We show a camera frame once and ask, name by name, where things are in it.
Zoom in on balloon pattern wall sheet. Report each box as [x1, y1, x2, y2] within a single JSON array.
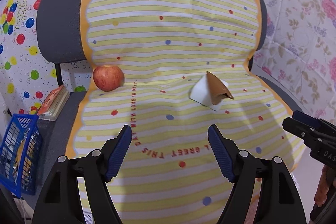
[[0, 0, 255, 119]]

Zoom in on blue plastic basket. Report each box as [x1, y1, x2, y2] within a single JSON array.
[[1, 114, 43, 198]]

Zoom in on brown paper scrap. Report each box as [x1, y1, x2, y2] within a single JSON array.
[[206, 71, 234, 105]]

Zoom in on red apple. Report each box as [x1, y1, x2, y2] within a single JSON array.
[[93, 65, 125, 92]]

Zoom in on orange covered book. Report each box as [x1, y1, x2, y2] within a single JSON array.
[[37, 85, 70, 122]]

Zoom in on floral pattern wall sheet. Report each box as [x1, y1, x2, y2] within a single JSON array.
[[255, 0, 335, 122]]

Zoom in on yellow striped chair cloth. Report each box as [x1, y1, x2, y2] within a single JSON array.
[[65, 0, 306, 224]]

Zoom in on grey office chair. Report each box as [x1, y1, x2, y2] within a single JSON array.
[[26, 0, 313, 212]]

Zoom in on white paper tissue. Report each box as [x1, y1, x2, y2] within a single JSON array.
[[189, 75, 222, 111]]

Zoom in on right hand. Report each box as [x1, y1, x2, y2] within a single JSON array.
[[314, 165, 330, 207]]

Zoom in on yellow bread in basket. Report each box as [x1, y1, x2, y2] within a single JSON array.
[[12, 137, 34, 183]]

